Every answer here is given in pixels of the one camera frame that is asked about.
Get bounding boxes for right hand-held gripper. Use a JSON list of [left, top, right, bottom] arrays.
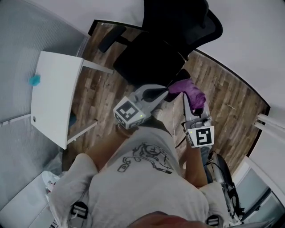
[[182, 93, 215, 149]]

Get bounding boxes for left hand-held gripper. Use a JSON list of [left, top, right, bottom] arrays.
[[113, 84, 169, 130]]

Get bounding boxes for purple cloth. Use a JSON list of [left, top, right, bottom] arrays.
[[168, 78, 207, 111]]

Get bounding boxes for person's left forearm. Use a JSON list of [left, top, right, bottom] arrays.
[[85, 126, 134, 172]]

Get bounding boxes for person's right forearm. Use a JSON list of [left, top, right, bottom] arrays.
[[183, 146, 209, 190]]

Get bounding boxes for small turquoise object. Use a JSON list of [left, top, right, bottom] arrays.
[[28, 74, 42, 86]]

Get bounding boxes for person's black trousers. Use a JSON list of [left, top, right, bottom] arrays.
[[139, 114, 172, 137]]

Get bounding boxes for black office chair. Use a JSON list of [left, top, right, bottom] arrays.
[[98, 0, 224, 103]]

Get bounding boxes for teal waste bin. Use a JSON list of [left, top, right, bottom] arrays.
[[68, 113, 78, 131]]

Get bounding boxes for person's grey printed t-shirt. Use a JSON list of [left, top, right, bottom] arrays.
[[48, 126, 230, 228]]

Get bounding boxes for white desk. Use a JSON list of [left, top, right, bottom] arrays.
[[30, 50, 114, 150]]

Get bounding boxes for person's face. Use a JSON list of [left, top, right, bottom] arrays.
[[131, 211, 212, 228]]

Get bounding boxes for clear plastic bag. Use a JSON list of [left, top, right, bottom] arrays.
[[41, 151, 65, 208]]

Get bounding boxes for black floor cable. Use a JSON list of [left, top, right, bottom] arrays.
[[175, 135, 187, 149]]

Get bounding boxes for brown beaded bracelet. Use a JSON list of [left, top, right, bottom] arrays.
[[115, 124, 134, 138]]

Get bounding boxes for black strap buckle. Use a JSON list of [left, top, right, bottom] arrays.
[[70, 201, 89, 220], [206, 215, 220, 227]]

